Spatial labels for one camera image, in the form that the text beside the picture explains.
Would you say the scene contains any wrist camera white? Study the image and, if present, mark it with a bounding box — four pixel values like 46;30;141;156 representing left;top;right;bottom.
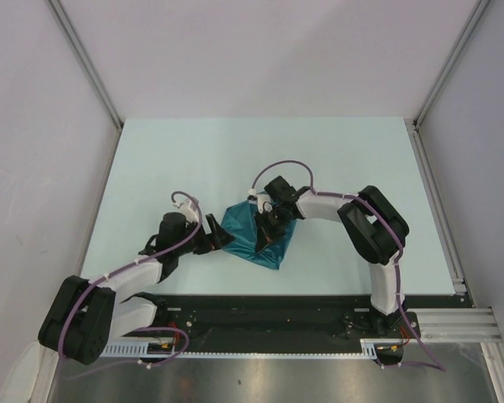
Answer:
172;199;201;222
247;189;272;213

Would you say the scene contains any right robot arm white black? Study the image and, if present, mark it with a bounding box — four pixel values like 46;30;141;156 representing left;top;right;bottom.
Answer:
249;175;410;337

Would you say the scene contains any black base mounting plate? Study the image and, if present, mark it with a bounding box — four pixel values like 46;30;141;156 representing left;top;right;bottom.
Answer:
119;293;474;370

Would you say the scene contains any white slotted cable duct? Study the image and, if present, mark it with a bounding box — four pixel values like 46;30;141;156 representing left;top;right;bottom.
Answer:
100;341;377;360

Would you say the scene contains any left aluminium corner post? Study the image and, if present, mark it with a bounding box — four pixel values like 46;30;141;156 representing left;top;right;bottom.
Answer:
45;0;124;133

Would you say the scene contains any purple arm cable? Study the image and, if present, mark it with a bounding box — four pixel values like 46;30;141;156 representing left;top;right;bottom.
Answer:
249;159;446;373
57;191;202;379

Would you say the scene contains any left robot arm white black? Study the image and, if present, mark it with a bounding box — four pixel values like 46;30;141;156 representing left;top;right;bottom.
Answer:
38;212;234;364

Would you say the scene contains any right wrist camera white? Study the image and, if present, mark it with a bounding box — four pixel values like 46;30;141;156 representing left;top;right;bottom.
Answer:
247;189;272;213

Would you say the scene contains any aluminium corner post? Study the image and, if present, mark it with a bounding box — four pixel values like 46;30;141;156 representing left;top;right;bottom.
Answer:
45;0;124;133
412;0;494;128

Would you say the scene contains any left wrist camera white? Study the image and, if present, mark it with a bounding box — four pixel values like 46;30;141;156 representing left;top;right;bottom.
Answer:
172;199;201;222

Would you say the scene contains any teal satin napkin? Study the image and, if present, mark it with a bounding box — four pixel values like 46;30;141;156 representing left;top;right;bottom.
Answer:
221;199;297;270

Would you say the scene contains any right aluminium corner post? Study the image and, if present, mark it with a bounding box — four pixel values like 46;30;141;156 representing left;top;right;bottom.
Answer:
412;0;494;128

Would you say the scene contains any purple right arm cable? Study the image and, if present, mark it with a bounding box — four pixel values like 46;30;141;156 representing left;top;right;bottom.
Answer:
249;159;446;373

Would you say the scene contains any right aluminium side rail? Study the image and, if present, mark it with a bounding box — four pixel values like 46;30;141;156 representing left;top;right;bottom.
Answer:
405;119;470;296

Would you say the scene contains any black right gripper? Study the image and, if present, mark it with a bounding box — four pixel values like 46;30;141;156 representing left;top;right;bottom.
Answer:
254;206;291;253

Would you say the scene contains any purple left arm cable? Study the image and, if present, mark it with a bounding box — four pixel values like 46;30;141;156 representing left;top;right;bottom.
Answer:
57;191;202;379

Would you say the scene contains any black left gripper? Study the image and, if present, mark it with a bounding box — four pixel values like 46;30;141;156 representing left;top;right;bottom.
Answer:
174;213;234;256

